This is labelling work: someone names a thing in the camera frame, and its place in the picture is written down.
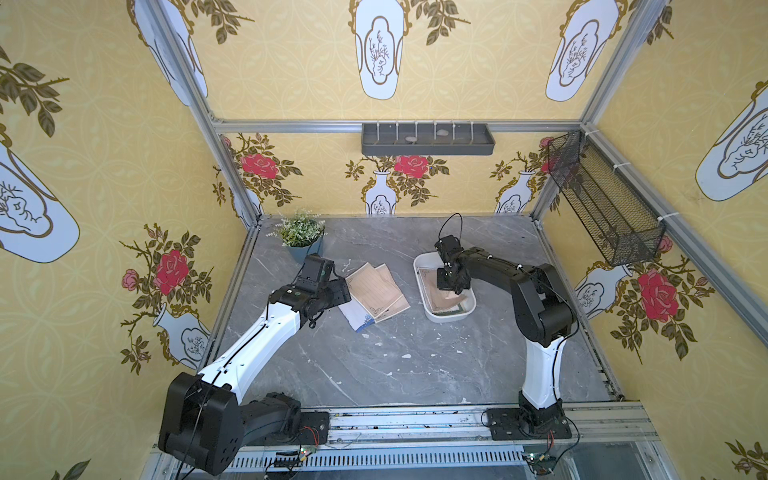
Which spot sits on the grey wall shelf tray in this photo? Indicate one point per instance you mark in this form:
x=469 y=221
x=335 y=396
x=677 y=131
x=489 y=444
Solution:
x=427 y=139

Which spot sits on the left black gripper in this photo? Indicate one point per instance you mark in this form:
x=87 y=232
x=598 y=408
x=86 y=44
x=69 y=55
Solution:
x=327 y=294

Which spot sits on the blue floral stationery paper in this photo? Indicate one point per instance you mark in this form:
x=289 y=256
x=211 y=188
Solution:
x=356 y=315

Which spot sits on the white oval storage box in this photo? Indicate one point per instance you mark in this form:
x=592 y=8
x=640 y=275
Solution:
x=432 y=260

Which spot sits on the brown lined stationery paper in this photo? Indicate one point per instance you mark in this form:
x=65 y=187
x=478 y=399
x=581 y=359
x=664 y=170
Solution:
x=366 y=286

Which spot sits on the potted green plant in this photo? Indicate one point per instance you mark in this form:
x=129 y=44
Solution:
x=302 y=234

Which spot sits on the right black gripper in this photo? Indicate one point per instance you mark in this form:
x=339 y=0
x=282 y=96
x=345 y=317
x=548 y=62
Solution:
x=452 y=274

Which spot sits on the brown stationery paper in box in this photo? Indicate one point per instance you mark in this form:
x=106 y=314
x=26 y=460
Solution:
x=440 y=303

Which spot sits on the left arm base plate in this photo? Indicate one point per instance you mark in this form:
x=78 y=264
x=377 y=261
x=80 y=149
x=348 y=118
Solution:
x=308 y=428

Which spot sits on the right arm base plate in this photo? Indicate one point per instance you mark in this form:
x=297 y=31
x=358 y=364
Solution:
x=527 y=423

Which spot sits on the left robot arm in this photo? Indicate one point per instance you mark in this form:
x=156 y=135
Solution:
x=206 y=418

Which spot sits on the black wire mesh basket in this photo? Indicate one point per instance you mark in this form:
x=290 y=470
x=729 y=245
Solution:
x=623 y=226

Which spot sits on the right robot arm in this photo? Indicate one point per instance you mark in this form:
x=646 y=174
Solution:
x=544 y=317

